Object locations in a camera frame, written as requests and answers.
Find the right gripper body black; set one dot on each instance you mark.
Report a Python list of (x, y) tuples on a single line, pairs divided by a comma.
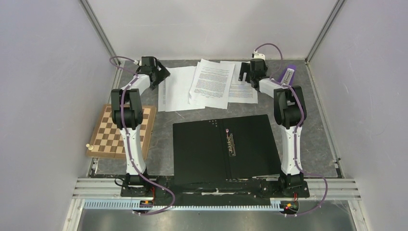
[(251, 75)]

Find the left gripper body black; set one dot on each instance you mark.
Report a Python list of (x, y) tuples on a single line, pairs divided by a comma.
[(154, 70)]

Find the printed paper sheet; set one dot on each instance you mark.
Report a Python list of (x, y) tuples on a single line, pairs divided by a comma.
[(240, 91), (211, 84)]

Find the printed paper sheet top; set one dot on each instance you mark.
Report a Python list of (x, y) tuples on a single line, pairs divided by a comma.
[(211, 84)]

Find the teal folder black inside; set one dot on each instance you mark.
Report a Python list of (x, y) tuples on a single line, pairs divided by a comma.
[(201, 155)]

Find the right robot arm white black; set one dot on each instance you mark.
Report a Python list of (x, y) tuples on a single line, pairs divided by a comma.
[(289, 114)]

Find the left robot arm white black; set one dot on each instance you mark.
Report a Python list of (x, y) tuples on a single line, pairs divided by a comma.
[(127, 115)]

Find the metal folder clip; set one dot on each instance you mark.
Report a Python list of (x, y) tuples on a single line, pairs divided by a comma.
[(230, 143)]

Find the purple metronome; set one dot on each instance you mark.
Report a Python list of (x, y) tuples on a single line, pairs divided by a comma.
[(287, 75)]

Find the wooden chessboard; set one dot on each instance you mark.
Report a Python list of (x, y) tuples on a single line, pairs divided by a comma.
[(107, 140)]

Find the white chess pawn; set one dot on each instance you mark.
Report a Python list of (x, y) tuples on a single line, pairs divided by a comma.
[(89, 146)]

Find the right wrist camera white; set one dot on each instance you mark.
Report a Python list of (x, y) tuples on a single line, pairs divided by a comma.
[(257, 55)]

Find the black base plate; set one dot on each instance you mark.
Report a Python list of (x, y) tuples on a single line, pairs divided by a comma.
[(253, 191)]

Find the aluminium frame rail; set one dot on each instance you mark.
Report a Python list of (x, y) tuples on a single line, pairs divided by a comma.
[(338, 189)]

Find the white toothed cable duct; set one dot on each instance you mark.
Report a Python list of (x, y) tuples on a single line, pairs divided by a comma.
[(133, 204)]

